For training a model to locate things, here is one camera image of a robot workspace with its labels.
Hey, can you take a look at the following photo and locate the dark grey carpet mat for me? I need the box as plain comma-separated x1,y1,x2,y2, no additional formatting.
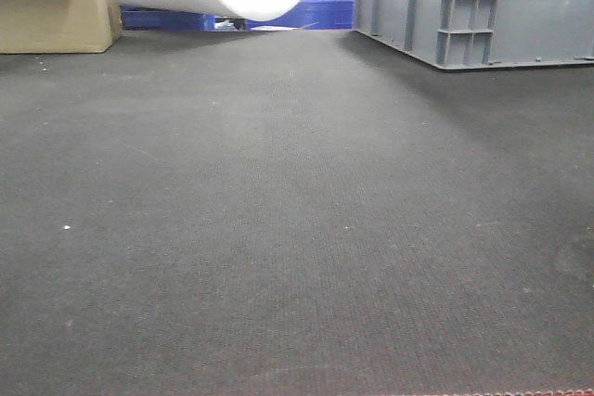
1,31,593,395

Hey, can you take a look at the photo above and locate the blue plastic crate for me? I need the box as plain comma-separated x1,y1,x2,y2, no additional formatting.
121,0,355,32

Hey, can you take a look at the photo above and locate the grey plastic crate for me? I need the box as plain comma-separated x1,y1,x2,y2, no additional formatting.
355,0,593,70

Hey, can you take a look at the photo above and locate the brown cardboard box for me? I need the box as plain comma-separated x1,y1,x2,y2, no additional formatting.
1,0,123,54

